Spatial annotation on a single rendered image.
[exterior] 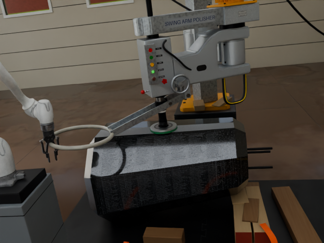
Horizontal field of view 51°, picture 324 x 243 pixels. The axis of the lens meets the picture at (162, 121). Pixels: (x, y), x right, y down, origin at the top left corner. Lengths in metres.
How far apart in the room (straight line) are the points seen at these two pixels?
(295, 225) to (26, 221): 1.89
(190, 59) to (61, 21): 6.99
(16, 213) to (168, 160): 1.10
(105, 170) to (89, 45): 6.73
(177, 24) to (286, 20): 6.50
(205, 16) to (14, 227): 1.87
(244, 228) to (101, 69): 7.19
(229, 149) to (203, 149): 0.19
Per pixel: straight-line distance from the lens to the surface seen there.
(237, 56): 2.75
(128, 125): 2.54
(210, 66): 2.64
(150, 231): 2.72
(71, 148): 2.35
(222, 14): 2.65
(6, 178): 2.22
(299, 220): 2.89
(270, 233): 2.53
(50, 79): 9.70
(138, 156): 2.60
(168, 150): 2.57
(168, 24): 2.46
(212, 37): 2.62
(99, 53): 9.08
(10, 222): 2.17
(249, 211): 2.72
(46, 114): 2.38
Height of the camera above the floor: 1.77
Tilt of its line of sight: 19 degrees down
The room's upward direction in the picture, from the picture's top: 7 degrees counter-clockwise
